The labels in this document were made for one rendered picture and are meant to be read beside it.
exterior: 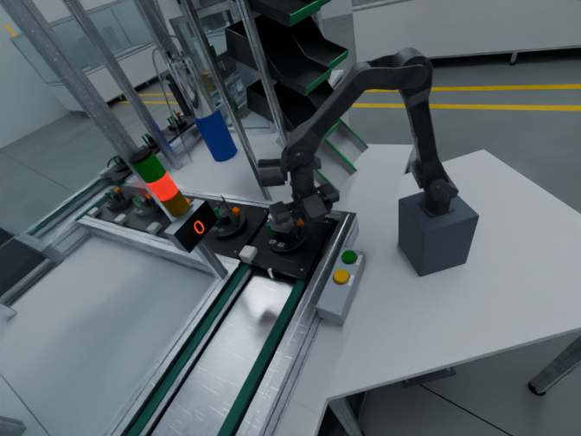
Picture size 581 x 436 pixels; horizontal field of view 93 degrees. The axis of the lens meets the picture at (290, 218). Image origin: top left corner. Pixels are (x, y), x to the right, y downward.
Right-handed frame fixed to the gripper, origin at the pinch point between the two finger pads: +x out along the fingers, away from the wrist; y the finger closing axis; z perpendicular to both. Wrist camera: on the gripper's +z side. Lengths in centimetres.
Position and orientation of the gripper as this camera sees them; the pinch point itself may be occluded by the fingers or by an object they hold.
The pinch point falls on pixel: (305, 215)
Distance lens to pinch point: 76.7
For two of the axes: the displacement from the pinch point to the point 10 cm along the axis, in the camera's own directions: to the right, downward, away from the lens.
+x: 1.0, 6.8, 7.2
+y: 9.0, -3.7, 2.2
